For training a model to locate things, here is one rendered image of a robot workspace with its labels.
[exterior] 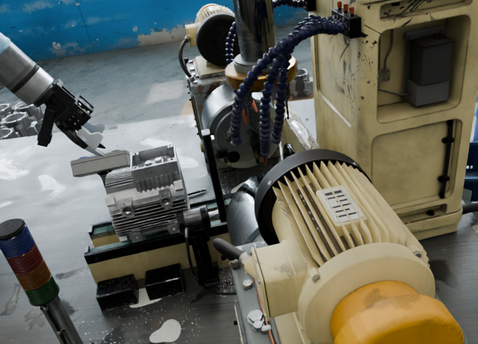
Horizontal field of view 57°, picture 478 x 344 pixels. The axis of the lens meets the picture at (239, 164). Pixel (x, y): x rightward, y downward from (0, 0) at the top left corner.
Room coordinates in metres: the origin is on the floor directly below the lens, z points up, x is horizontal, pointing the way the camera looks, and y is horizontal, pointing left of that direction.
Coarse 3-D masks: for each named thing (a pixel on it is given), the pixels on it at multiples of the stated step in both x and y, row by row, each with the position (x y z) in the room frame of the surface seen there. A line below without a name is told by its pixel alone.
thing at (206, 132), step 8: (208, 136) 0.89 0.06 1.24; (208, 144) 0.89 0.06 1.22; (208, 152) 0.89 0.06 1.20; (208, 160) 0.89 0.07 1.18; (216, 168) 0.89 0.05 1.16; (216, 176) 0.89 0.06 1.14; (216, 184) 0.89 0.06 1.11; (216, 192) 0.89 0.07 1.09; (224, 192) 0.90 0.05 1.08; (216, 200) 0.89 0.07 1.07; (224, 208) 0.89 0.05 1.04; (216, 216) 0.89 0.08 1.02; (224, 216) 0.89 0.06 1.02
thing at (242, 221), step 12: (252, 180) 0.82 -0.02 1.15; (240, 192) 0.81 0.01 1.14; (252, 192) 0.78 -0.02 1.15; (240, 204) 0.77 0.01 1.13; (252, 204) 0.74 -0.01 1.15; (228, 216) 0.80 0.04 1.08; (240, 216) 0.74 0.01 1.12; (252, 216) 0.71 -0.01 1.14; (228, 228) 0.78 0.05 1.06; (240, 228) 0.71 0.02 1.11; (252, 228) 0.68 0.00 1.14; (240, 240) 0.68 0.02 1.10; (252, 240) 0.66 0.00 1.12
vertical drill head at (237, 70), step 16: (240, 0) 1.02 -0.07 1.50; (256, 0) 1.01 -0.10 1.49; (240, 16) 1.02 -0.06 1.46; (256, 16) 1.01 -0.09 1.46; (272, 16) 1.03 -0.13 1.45; (240, 32) 1.03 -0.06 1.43; (256, 32) 1.01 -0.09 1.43; (272, 32) 1.02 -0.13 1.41; (240, 48) 1.04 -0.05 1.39; (256, 48) 1.01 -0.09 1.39; (240, 64) 1.02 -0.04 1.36; (256, 64) 0.99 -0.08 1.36; (240, 80) 0.98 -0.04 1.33; (288, 80) 0.98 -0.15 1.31; (288, 96) 1.01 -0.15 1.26; (288, 112) 1.02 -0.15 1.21
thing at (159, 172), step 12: (132, 156) 1.05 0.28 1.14; (144, 156) 1.07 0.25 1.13; (156, 156) 1.07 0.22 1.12; (168, 156) 1.07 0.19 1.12; (132, 168) 0.98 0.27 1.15; (144, 168) 0.97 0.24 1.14; (156, 168) 0.98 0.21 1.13; (168, 168) 0.98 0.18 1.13; (144, 180) 0.97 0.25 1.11; (156, 180) 0.97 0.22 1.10; (168, 180) 0.98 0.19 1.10
